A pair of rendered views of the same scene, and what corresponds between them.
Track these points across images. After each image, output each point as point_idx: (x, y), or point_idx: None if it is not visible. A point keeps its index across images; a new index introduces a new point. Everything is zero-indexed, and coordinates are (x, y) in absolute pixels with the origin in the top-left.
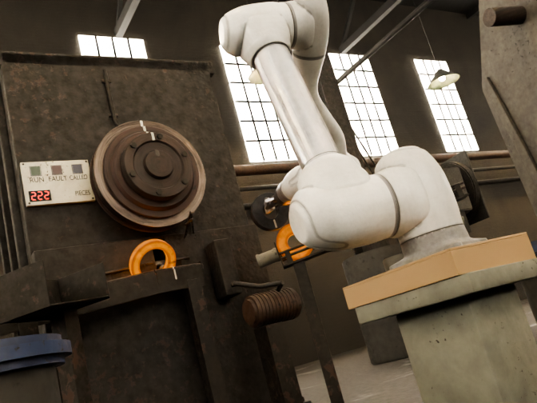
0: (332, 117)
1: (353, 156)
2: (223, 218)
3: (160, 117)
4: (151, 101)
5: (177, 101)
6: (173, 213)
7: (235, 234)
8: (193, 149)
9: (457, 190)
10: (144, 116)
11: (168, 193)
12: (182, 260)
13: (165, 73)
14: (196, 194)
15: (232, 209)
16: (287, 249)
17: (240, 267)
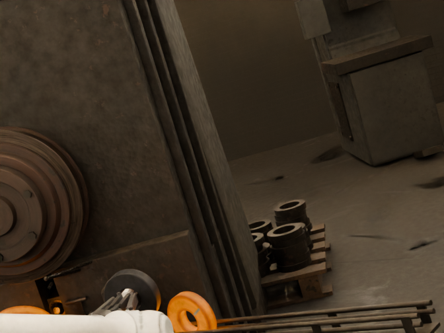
0: (51, 330)
1: (151, 324)
2: (145, 222)
3: (34, 82)
4: (18, 59)
5: (57, 46)
6: (36, 265)
7: (154, 256)
8: (60, 160)
9: (406, 328)
10: (10, 86)
11: (12, 256)
12: (77, 302)
13: (33, 0)
14: (70, 229)
15: (160, 207)
16: (180, 328)
17: (164, 300)
